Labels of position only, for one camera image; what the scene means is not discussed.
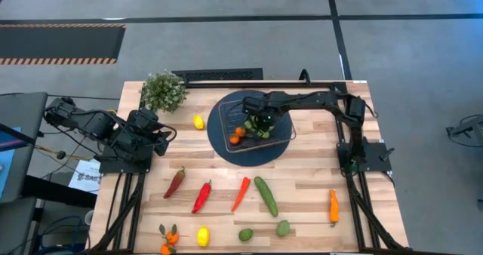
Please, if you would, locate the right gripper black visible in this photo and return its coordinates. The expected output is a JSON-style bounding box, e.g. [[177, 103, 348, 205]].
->
[[242, 95, 282, 138]]

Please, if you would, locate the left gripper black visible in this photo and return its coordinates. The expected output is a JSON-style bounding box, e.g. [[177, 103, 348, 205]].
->
[[128, 109, 171, 158]]

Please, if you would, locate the tangerine sprig with leaves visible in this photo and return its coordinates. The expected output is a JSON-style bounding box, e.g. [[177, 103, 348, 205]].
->
[[158, 223, 180, 255], [229, 118, 272, 146]]

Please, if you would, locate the dark red chili pepper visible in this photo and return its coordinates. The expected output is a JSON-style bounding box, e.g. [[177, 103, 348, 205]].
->
[[163, 166, 186, 200]]

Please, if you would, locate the green cucumber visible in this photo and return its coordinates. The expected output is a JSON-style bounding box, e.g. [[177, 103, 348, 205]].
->
[[253, 176, 279, 218]]

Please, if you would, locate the orange-red chili pepper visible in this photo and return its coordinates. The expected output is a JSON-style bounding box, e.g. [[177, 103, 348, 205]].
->
[[230, 177, 251, 214]]

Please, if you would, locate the pale green lime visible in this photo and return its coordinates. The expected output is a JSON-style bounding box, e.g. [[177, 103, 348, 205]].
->
[[275, 219, 291, 238]]

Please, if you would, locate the round blue woven mat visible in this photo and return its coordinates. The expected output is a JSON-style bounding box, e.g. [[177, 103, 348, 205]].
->
[[206, 89, 294, 168]]

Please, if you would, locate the green potted plant black pot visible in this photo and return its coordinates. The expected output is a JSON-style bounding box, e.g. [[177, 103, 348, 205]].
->
[[140, 69, 189, 115]]

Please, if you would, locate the black perforated floor grille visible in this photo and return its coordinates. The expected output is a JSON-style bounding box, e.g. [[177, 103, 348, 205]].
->
[[171, 67, 264, 83]]

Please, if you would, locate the white printed paper sheet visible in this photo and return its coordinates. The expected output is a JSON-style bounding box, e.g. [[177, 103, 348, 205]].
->
[[67, 158, 103, 195]]

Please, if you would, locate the grey side desk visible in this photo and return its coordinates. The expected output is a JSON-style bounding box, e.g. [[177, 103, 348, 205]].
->
[[0, 91, 49, 205]]

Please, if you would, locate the black mat with hazard stripes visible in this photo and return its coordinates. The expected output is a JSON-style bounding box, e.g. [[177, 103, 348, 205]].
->
[[0, 23, 127, 66]]

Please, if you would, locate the blue sheet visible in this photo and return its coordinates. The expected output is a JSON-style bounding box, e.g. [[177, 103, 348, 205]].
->
[[0, 126, 13, 198]]

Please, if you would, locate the black stand base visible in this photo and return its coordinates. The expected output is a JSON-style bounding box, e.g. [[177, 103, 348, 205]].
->
[[445, 114, 483, 149]]

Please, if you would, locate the wire basket with wooden rim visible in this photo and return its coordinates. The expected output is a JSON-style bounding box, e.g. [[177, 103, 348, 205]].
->
[[217, 98, 297, 154]]

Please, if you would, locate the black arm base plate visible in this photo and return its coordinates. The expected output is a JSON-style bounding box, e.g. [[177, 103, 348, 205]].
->
[[336, 140, 393, 174], [97, 155, 152, 175]]

